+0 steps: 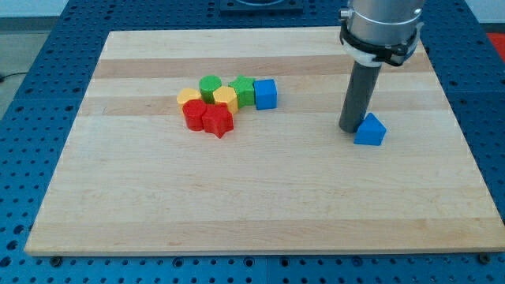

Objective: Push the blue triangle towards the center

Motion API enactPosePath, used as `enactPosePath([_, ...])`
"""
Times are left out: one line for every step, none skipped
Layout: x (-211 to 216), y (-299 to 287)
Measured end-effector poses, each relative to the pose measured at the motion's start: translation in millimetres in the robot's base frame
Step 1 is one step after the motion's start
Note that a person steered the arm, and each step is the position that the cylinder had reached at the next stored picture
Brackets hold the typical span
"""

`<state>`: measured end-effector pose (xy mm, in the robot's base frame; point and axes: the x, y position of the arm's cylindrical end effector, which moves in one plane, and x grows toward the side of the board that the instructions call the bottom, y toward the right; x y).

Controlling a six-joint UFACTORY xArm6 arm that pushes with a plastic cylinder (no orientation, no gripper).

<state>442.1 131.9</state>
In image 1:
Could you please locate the blue triangle block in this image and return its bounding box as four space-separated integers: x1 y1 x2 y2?
353 113 387 146

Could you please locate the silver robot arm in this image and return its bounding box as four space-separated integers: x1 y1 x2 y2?
339 0 425 68

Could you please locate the red star block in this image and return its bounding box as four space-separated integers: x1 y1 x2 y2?
202 105 234 139

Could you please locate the blue cube block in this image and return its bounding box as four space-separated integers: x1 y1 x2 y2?
253 79 277 110

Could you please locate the yellow hexagon block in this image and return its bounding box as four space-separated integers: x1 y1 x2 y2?
213 86 238 114

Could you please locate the green star block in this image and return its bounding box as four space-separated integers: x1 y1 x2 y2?
228 75 255 108

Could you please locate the red cylinder block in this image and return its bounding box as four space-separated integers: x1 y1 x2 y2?
182 99 207 131

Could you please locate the green cylinder block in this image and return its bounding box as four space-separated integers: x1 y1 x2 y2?
199 75 222 104

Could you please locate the yellow rounded block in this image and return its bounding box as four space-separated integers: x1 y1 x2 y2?
177 88 202 114

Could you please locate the wooden board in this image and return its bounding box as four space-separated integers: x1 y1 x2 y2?
24 27 504 256

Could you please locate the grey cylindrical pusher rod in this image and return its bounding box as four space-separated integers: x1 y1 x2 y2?
339 62 381 133

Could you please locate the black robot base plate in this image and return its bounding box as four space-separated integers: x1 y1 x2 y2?
218 0 304 14

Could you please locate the black cable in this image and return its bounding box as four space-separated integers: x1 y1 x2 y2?
0 71 28 84

